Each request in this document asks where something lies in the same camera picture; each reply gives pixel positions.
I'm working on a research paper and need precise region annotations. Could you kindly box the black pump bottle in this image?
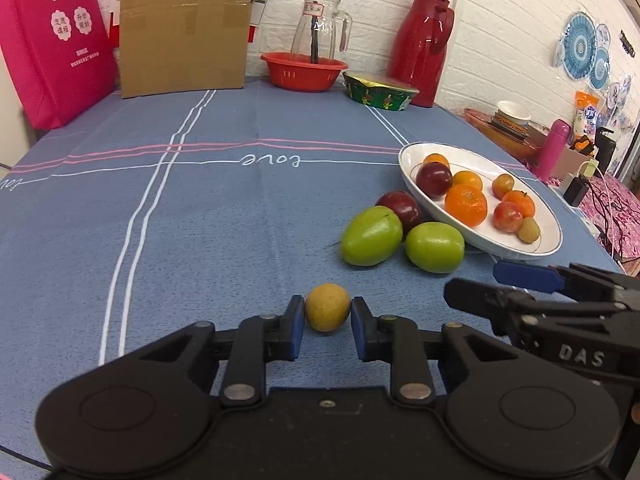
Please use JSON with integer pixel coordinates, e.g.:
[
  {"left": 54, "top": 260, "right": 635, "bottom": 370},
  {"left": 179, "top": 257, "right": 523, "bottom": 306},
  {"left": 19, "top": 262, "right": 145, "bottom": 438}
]
[{"left": 594, "top": 127, "right": 618, "bottom": 175}]

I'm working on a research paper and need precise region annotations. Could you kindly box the small yellow-orange tangerine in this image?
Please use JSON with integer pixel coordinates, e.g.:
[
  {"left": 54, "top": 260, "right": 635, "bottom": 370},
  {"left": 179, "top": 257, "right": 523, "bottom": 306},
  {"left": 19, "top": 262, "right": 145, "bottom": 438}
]
[{"left": 452, "top": 170, "right": 484, "bottom": 192}]

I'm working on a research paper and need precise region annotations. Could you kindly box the red plastic basket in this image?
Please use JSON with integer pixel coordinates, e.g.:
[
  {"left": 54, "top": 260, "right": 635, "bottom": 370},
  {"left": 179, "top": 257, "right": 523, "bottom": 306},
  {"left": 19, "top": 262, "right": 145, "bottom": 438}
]
[{"left": 260, "top": 52, "right": 349, "bottom": 93}]

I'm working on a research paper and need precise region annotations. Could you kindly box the green foil bowl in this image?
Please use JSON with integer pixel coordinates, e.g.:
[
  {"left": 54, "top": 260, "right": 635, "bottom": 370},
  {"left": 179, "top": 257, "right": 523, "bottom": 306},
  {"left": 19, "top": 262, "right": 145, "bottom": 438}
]
[{"left": 342, "top": 71, "right": 420, "bottom": 112}]

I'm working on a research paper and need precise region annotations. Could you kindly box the orange snack packet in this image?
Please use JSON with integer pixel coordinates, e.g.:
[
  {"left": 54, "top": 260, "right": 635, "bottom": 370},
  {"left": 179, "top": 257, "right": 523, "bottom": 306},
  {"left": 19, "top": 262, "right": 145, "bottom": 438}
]
[{"left": 574, "top": 91, "right": 601, "bottom": 136}]

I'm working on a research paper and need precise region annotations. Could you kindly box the green mango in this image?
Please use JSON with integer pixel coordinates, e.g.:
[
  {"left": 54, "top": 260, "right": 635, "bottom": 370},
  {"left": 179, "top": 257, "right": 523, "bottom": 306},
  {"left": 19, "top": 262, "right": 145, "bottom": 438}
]
[{"left": 340, "top": 206, "right": 404, "bottom": 267}]

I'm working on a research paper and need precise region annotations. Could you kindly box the brown cardboard box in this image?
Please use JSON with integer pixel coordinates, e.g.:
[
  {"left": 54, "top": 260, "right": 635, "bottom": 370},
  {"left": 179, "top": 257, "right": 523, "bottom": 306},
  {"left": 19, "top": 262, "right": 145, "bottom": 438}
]
[{"left": 118, "top": 0, "right": 255, "bottom": 99}]

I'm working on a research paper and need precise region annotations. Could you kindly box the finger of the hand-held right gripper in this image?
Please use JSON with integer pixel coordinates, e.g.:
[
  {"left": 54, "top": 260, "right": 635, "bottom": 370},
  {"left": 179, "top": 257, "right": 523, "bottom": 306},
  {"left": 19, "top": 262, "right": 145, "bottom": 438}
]
[
  {"left": 492, "top": 261, "right": 640, "bottom": 301},
  {"left": 444, "top": 278, "right": 626, "bottom": 317}
]

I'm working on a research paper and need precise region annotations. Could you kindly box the large blue paper fan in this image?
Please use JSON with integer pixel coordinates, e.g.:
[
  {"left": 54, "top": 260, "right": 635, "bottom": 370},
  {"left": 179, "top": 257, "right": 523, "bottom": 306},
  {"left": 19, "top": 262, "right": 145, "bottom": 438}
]
[{"left": 552, "top": 11, "right": 597, "bottom": 81}]

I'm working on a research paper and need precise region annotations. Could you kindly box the pink thermos bottle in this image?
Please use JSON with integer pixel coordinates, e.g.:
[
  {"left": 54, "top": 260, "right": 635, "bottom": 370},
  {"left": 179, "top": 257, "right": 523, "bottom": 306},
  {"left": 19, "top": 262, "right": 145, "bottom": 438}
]
[{"left": 537, "top": 119, "right": 572, "bottom": 182}]

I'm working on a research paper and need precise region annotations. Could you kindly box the red-orange small fruit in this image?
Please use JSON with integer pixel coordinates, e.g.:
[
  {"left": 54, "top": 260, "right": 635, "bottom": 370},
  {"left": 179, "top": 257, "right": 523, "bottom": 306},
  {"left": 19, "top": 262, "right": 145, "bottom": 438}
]
[{"left": 491, "top": 173, "right": 516, "bottom": 200}]

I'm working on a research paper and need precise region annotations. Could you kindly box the large orange tangerine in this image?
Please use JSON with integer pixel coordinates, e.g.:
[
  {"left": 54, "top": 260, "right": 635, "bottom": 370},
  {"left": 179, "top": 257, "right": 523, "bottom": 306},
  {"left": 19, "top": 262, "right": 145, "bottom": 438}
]
[
  {"left": 444, "top": 184, "right": 488, "bottom": 228},
  {"left": 501, "top": 190, "right": 536, "bottom": 219}
]

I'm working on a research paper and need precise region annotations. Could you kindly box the pink floral cloth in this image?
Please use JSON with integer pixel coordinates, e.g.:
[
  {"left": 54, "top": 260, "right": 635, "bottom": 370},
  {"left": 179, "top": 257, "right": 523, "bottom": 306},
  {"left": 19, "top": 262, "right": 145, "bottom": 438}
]
[{"left": 575, "top": 175, "right": 640, "bottom": 266}]

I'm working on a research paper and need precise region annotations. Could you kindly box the white plate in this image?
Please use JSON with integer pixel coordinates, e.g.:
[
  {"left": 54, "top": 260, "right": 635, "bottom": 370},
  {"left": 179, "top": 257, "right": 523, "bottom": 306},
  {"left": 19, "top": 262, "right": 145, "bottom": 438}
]
[{"left": 398, "top": 141, "right": 563, "bottom": 261}]

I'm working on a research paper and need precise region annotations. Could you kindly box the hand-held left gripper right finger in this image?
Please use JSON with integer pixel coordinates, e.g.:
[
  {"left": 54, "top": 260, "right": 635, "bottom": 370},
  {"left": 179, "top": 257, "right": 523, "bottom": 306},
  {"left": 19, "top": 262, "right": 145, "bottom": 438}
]
[{"left": 351, "top": 297, "right": 523, "bottom": 407}]

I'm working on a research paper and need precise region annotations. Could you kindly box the glass pitcher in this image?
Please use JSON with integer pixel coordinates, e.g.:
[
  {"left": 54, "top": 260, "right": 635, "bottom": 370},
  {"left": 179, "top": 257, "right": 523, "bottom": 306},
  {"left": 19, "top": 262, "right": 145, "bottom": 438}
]
[{"left": 291, "top": 0, "right": 353, "bottom": 63}]

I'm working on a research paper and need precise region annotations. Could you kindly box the red thermos jug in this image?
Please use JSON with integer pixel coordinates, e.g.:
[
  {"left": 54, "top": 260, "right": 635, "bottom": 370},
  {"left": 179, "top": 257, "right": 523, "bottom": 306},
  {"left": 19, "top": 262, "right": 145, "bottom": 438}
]
[{"left": 387, "top": 0, "right": 456, "bottom": 108}]

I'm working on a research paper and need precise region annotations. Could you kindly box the black charger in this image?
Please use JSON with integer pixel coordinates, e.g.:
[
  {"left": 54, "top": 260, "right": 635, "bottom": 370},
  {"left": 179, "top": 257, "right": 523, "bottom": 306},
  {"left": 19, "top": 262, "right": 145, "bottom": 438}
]
[{"left": 564, "top": 176, "right": 590, "bottom": 207}]

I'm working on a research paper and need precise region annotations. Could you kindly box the pink tote bag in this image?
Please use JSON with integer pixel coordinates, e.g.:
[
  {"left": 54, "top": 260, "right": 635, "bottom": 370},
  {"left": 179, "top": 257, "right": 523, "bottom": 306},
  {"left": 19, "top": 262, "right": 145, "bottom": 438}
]
[{"left": 0, "top": 0, "right": 118, "bottom": 131}]

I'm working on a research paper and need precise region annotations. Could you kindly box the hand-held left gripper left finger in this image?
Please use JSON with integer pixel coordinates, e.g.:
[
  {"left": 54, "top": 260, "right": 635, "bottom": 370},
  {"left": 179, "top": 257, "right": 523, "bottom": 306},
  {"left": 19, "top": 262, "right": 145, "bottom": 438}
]
[{"left": 125, "top": 295, "right": 306, "bottom": 408}]

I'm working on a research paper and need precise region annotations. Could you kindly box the dark red plum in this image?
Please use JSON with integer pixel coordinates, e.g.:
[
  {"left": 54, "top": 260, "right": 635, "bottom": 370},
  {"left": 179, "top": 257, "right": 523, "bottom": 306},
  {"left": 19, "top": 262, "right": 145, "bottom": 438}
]
[
  {"left": 416, "top": 162, "right": 454, "bottom": 200},
  {"left": 375, "top": 190, "right": 423, "bottom": 233}
]

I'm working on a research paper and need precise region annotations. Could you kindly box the blue striped tablecloth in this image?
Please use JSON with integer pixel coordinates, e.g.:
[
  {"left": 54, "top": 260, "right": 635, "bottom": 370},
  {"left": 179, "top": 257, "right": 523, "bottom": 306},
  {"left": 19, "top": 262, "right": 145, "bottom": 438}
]
[{"left": 0, "top": 77, "right": 626, "bottom": 473}]

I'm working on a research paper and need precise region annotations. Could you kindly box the black stirrer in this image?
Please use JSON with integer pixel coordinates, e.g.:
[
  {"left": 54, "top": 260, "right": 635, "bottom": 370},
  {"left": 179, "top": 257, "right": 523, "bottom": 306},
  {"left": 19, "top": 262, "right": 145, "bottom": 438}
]
[{"left": 310, "top": 0, "right": 321, "bottom": 63}]

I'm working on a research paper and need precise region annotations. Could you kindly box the medium blue paper fan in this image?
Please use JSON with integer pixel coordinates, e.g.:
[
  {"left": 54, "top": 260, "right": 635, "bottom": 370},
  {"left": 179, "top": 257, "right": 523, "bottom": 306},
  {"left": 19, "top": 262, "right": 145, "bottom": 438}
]
[{"left": 589, "top": 47, "right": 612, "bottom": 91}]

